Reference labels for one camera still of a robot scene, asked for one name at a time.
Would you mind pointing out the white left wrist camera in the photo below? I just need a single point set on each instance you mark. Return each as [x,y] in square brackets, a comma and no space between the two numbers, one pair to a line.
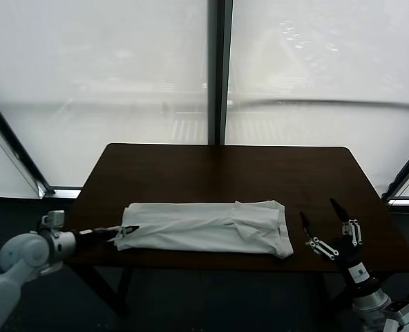
[54,218]

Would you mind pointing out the dark vertical window mullion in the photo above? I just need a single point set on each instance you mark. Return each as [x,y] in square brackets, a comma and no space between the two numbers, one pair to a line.
[220,69]

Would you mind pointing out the black table leg frame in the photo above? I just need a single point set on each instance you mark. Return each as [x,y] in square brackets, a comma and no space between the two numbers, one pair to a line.
[126,294]
[384,278]

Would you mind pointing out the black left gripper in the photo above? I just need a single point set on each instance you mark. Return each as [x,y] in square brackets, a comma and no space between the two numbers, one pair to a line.
[94,237]

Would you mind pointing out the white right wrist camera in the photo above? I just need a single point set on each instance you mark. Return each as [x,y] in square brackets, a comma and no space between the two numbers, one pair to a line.
[403,310]

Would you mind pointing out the grey window sill rail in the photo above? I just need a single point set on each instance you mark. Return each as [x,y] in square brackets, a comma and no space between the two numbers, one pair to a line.
[66,193]
[408,201]

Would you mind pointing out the slanted dark window frame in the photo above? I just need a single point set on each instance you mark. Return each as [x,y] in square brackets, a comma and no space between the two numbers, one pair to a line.
[408,167]
[14,138]

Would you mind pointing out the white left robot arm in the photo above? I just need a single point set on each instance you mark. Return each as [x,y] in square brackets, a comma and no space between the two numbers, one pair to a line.
[25,256]

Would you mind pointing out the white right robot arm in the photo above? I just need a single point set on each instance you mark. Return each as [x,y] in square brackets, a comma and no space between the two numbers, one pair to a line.
[370,302]

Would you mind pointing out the white t-shirt red print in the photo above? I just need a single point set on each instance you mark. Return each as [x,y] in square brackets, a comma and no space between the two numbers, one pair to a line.
[197,228]

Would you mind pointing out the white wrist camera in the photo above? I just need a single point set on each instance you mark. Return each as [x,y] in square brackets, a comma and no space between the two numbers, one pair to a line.
[403,310]
[54,218]

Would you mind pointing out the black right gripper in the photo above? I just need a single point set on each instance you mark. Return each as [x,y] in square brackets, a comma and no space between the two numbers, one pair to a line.
[349,252]

